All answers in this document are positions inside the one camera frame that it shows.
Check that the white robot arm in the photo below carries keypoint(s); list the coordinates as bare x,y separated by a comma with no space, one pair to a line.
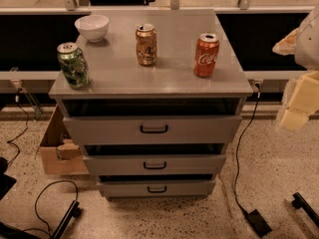
303,44

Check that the black power adapter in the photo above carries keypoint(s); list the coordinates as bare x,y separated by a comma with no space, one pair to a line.
258,223

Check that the grey drawer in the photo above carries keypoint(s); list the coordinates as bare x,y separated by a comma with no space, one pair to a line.
152,130
170,164
155,188

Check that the white bowl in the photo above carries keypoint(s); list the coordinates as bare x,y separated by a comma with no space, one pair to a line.
93,28

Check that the grey top drawer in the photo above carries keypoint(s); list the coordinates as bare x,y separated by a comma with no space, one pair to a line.
152,130

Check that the green soda can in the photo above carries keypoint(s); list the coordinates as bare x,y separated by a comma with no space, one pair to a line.
73,64

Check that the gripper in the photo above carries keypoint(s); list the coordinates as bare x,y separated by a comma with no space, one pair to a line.
308,47

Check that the grey drawer cabinet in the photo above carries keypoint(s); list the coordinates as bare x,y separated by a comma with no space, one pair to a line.
121,87

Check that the black stand leg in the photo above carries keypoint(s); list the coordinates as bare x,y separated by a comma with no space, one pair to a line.
299,202
74,211

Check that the black object left edge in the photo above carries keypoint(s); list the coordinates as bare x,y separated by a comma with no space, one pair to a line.
6,181

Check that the red Coca-Cola can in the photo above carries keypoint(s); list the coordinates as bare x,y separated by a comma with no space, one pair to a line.
207,48

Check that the metal railing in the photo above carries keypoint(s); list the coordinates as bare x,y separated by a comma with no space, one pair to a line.
159,4

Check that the grey middle drawer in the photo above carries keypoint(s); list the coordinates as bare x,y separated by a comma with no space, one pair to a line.
170,164

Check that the grey bottom drawer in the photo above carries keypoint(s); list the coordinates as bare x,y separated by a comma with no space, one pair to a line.
155,188

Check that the gold soda can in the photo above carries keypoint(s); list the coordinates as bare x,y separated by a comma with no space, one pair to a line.
146,47

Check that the black left stand leg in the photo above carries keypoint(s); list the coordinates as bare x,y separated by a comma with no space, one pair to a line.
74,211

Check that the black right stand leg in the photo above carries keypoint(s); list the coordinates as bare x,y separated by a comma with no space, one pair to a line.
299,202

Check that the cardboard box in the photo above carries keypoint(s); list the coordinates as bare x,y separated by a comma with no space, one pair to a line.
59,155

